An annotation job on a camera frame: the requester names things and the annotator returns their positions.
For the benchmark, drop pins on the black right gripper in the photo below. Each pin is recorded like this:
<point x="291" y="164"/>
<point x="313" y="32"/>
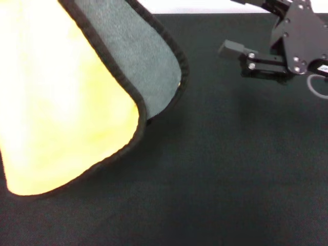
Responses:
<point x="302" y="33"/>

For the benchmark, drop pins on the grey yellow towel black trim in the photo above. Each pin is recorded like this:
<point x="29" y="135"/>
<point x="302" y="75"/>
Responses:
<point x="51" y="89"/>

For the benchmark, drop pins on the black tablecloth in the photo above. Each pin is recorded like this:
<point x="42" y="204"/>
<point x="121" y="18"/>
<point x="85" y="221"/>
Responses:
<point x="205" y="166"/>

